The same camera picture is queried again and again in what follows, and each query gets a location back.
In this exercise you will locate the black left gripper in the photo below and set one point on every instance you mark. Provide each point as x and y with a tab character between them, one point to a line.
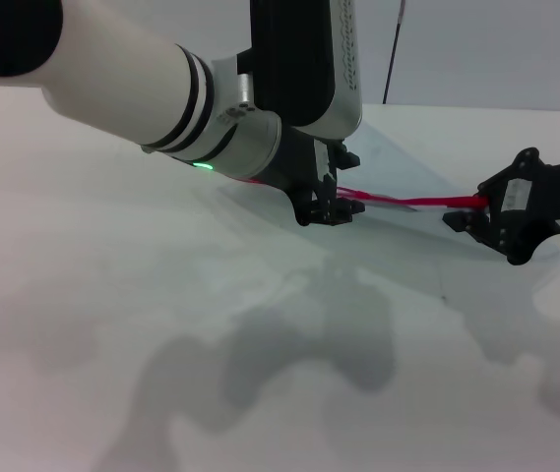
294	167

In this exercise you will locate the clear document bag red zipper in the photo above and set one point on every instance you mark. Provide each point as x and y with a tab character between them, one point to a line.
422	201

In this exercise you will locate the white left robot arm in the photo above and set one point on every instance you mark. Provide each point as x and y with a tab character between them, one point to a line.
112	74

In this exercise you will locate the black silver left wrist housing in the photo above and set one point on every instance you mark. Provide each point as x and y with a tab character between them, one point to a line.
299	59

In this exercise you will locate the black vertical pole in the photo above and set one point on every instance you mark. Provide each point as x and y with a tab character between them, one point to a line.
391	64

